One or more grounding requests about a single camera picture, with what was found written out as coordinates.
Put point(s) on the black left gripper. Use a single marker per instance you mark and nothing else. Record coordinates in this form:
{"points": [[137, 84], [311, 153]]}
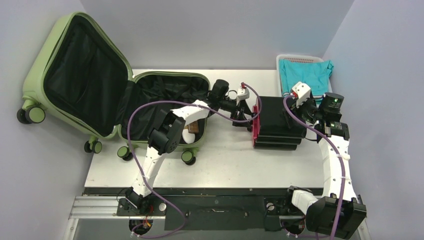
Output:
{"points": [[240, 107]]}

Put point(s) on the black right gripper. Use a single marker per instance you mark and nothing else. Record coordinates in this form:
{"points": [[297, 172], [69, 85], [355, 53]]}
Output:
{"points": [[297, 108]]}

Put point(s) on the black and pink storage organizer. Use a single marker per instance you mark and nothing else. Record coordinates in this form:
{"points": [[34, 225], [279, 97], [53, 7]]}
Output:
{"points": [[273, 128]]}

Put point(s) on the teal garment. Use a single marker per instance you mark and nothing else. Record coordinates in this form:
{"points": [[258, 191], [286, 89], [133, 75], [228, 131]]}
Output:
{"points": [[315, 74]]}

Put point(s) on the white brown cosmetic palette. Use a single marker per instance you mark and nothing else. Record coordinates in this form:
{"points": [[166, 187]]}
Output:
{"points": [[190, 131]]}

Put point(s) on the white perforated plastic basket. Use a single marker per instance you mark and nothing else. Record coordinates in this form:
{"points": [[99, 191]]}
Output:
{"points": [[299, 59]]}

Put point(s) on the green hard-shell suitcase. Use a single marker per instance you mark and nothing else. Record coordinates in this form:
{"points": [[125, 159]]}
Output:
{"points": [[83, 79]]}

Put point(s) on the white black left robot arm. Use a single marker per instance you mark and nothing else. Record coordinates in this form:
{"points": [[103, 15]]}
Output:
{"points": [[166, 131]]}

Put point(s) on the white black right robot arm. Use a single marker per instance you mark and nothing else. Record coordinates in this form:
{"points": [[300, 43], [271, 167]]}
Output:
{"points": [[338, 212]]}

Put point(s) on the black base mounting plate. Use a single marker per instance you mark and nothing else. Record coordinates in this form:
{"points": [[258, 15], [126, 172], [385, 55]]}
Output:
{"points": [[280, 217]]}

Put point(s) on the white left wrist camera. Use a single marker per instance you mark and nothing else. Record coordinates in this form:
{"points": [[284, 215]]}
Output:
{"points": [[242, 94]]}

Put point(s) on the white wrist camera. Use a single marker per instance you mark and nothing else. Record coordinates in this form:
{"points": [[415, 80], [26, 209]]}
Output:
{"points": [[301, 92], [242, 94]]}

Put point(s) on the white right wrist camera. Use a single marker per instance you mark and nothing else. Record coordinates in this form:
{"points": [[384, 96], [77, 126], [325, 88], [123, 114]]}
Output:
{"points": [[301, 92]]}

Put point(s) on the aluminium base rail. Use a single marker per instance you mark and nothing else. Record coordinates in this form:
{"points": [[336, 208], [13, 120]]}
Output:
{"points": [[99, 207]]}

